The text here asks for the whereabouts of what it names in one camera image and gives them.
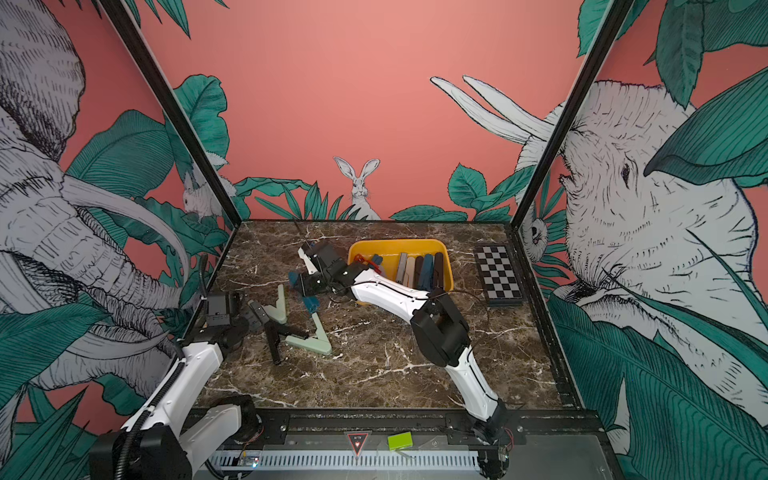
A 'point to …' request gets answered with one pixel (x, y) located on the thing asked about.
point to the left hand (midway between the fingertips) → (252, 313)
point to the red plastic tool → (359, 257)
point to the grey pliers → (401, 267)
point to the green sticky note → (400, 441)
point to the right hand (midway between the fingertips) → (295, 282)
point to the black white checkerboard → (500, 278)
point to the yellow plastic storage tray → (390, 248)
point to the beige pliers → (409, 272)
